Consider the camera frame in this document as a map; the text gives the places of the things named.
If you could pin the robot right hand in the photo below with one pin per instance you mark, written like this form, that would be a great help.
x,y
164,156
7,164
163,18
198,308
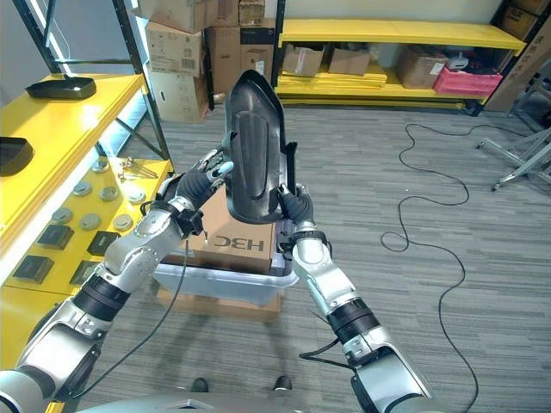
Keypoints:
x,y
299,208

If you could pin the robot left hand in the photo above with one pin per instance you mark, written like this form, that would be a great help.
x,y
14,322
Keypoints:
x,y
196,187

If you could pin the black sole-shaped part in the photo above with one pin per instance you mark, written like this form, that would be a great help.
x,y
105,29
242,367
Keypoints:
x,y
282,236
13,155
60,89
254,150

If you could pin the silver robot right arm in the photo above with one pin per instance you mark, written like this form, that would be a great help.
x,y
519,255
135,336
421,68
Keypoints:
x,y
327,279

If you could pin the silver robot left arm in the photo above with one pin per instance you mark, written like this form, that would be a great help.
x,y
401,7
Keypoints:
x,y
142,249

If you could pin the cardboard box with H3C print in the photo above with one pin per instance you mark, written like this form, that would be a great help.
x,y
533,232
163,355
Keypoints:
x,y
237,245

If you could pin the pale cardboard box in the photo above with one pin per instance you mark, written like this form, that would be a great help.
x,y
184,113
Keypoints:
x,y
176,96

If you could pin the translucent plastic box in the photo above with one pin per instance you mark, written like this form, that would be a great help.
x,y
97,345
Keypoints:
x,y
232,286

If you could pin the flat cardboard box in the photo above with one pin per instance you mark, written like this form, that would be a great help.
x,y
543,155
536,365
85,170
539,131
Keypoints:
x,y
224,307

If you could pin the tall brown cardboard box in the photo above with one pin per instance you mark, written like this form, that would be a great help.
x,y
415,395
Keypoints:
x,y
223,60

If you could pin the cardboard box with barcode label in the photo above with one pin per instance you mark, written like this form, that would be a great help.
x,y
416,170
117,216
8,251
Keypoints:
x,y
174,49

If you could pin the yellow shelf rack black posts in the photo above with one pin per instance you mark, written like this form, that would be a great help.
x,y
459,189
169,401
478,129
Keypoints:
x,y
64,125

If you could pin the open cardboard box white label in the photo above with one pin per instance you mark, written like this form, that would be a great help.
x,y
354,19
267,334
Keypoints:
x,y
303,60

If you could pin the black and brown cardboard box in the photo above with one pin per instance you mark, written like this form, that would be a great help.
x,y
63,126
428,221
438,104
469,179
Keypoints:
x,y
257,51

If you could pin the open plain cardboard box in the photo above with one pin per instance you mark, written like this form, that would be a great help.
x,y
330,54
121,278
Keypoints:
x,y
349,61

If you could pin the large brown cardboard box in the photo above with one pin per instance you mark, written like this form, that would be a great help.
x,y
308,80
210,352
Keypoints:
x,y
176,13

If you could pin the small brown cardboard box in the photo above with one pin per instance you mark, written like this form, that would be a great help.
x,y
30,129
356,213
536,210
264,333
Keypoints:
x,y
251,12
227,12

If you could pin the big open cardboard box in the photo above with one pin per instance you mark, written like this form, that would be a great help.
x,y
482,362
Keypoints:
x,y
417,69

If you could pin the long yellow shelf rack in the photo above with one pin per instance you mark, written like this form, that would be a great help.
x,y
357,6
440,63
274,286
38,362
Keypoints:
x,y
387,30

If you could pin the dark printed cardboard box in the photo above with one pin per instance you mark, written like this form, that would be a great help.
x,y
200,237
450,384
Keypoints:
x,y
518,21

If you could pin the round grey metal disc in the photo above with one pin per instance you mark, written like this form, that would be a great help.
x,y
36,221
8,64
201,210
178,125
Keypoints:
x,y
90,221
108,193
137,197
61,214
100,164
82,188
122,222

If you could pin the metal bolt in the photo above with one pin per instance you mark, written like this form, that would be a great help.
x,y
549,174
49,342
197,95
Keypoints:
x,y
126,163

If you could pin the black square block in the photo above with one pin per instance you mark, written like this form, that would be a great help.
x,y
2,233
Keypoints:
x,y
55,236
84,272
32,269
102,243

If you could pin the dark robot right foot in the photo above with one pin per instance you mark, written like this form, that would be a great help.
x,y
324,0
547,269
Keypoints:
x,y
282,382

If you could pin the dark robot foot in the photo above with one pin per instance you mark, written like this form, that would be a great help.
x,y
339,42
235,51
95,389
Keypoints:
x,y
199,384
282,382

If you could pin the dark robot left foot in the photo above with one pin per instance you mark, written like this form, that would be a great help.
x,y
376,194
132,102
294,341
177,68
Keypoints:
x,y
199,384

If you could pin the pink plastic crate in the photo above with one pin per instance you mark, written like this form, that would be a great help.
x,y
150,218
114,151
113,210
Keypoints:
x,y
467,82

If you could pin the white device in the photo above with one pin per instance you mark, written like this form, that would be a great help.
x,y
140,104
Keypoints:
x,y
457,62

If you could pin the silver robot torso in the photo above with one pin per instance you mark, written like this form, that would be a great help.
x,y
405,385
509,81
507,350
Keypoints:
x,y
193,404

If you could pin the large flat printed cardboard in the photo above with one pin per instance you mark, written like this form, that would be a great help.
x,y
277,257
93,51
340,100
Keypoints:
x,y
523,69

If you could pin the aluminium frame stand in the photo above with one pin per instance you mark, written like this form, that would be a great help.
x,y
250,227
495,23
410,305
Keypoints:
x,y
523,161

